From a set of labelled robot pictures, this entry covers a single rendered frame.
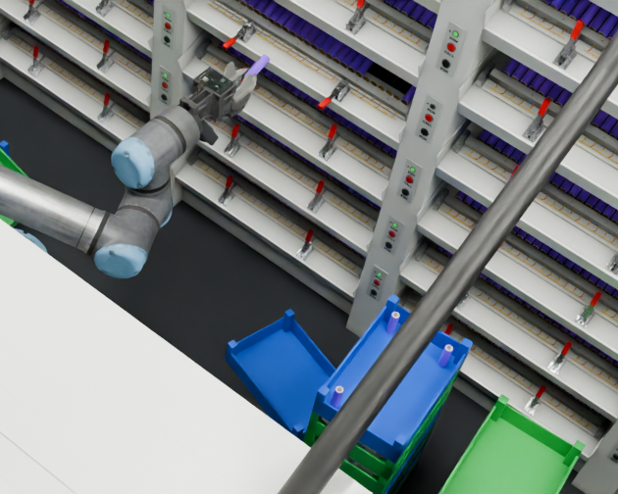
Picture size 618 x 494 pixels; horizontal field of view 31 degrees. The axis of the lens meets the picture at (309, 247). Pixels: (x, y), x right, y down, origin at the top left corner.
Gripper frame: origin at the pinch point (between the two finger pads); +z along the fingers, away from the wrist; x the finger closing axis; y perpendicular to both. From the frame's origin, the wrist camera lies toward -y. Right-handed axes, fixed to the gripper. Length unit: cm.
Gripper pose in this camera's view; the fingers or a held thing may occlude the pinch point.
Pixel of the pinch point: (247, 77)
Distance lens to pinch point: 238.0
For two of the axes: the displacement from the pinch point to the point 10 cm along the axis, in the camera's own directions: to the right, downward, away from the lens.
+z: 6.0, -5.9, 5.4
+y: 1.3, -5.9, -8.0
